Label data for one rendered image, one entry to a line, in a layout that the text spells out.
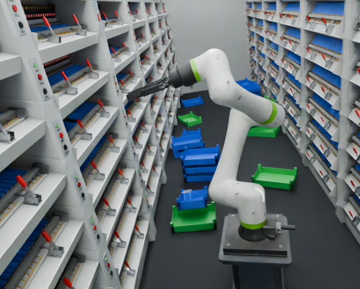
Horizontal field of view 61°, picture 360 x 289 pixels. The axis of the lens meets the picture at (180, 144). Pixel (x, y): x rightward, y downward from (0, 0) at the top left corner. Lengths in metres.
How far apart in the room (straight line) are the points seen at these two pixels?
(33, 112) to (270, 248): 1.10
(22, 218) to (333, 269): 1.49
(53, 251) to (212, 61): 0.84
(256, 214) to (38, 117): 0.97
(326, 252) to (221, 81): 1.19
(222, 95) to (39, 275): 0.81
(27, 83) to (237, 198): 0.96
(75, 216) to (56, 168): 0.19
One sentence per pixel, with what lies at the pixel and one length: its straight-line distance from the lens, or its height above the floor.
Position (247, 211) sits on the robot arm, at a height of 0.47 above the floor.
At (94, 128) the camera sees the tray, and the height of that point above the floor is 0.93.
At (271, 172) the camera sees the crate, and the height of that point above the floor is 0.01.
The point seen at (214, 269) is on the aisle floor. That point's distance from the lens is 1.84.
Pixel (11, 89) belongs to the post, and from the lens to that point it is 1.01.
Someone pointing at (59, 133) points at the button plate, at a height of 1.05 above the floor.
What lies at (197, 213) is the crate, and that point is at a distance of 2.23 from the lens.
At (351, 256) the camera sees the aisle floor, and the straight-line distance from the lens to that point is 1.95.
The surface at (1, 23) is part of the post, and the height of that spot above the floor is 1.39.
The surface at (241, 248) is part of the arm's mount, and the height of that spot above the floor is 0.32.
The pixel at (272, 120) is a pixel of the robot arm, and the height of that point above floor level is 0.81.
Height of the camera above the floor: 1.34
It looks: 24 degrees down
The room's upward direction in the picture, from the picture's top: 11 degrees counter-clockwise
